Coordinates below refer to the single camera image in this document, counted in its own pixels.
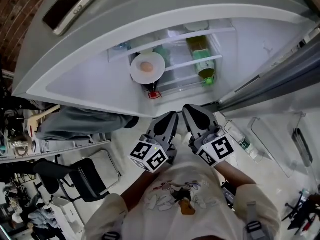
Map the grey refrigerator door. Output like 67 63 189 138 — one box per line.
217 27 320 182

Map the black mesh chair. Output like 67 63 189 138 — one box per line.
33 157 111 204

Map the black power box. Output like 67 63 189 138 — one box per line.
221 183 236 211

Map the person's right forearm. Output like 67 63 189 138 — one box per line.
214 162 257 189

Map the white perforated shelf rack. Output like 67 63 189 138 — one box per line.
0 138 112 165

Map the large green tea bottle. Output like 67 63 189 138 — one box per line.
186 35 218 88

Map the clear water bottle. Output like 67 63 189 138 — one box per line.
226 120 262 164

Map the person's left forearm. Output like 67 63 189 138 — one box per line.
121 170 161 212

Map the green plastic bag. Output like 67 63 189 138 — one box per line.
152 45 171 67

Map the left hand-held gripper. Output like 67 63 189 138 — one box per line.
128 110 180 173

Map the wooden clothes hanger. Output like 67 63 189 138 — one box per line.
26 104 61 137

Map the black office chair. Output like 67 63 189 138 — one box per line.
282 190 320 236

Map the white round plate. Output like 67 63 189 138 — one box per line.
129 52 167 85

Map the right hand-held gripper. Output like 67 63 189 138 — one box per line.
181 103 236 169

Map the white bowl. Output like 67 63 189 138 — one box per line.
183 20 210 33

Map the clear door bin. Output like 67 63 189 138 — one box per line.
247 111 313 179

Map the grey white refrigerator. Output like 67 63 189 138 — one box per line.
11 0 320 121

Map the dark cola bottle red label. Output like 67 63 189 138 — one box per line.
139 80 163 100

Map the glass shelf white trim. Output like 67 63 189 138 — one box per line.
164 54 223 73
108 27 237 63

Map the chrome folding chair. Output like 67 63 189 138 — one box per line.
87 148 123 197

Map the black handled tool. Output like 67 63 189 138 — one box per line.
291 127 314 170

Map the brown egg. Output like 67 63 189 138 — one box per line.
139 61 154 73

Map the person's cream printed shirt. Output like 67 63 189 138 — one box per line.
83 151 282 240

